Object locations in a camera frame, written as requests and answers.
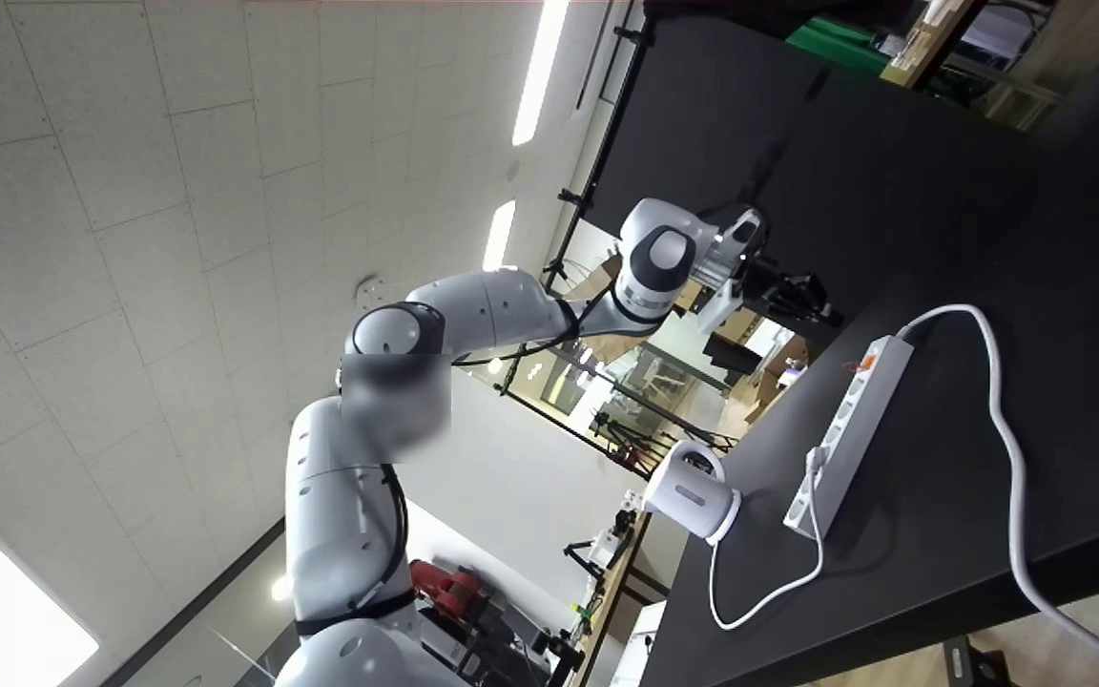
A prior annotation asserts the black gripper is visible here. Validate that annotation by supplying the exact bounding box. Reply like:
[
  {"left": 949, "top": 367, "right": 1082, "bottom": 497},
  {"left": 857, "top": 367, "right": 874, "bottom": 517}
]
[{"left": 732, "top": 246, "right": 851, "bottom": 334}]

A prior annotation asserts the long ceiling light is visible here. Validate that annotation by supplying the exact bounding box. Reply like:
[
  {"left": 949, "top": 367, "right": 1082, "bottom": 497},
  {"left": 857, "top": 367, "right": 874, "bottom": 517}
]
[
  {"left": 509, "top": 0, "right": 575, "bottom": 151},
  {"left": 481, "top": 195, "right": 520, "bottom": 274}
]

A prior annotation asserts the white round appliance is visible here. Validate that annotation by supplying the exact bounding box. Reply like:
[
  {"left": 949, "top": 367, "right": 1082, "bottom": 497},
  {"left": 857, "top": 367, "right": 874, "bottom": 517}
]
[{"left": 642, "top": 433, "right": 748, "bottom": 549}]

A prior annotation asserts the thin white appliance cable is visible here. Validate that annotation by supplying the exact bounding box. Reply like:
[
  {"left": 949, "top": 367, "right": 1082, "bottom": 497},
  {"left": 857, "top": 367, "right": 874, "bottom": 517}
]
[{"left": 702, "top": 442, "right": 835, "bottom": 636}]

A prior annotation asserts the white power strip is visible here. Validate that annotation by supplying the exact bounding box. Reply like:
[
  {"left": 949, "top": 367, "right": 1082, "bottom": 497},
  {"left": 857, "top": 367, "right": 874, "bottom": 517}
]
[{"left": 777, "top": 333, "right": 918, "bottom": 542}]

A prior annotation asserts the black backdrop panel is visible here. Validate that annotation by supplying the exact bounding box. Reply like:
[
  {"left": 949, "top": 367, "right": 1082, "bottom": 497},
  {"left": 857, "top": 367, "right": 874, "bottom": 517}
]
[{"left": 584, "top": 7, "right": 841, "bottom": 264}]

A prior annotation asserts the square ceiling light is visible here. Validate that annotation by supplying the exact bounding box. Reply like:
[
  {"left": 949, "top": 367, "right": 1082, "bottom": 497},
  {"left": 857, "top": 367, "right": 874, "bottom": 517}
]
[{"left": 0, "top": 529, "right": 104, "bottom": 687}]

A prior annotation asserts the red object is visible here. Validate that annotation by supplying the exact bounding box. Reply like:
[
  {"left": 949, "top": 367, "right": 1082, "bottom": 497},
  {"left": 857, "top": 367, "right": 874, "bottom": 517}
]
[{"left": 405, "top": 558, "right": 491, "bottom": 631}]

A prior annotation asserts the white power strip cable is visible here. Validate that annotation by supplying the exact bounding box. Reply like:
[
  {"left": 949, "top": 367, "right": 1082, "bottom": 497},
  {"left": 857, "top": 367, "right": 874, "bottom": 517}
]
[{"left": 891, "top": 296, "right": 1099, "bottom": 680}]

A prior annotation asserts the green cloth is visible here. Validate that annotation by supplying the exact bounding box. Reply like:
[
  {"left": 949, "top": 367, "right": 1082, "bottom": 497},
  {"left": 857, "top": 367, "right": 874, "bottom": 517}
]
[{"left": 782, "top": 11, "right": 891, "bottom": 85}]

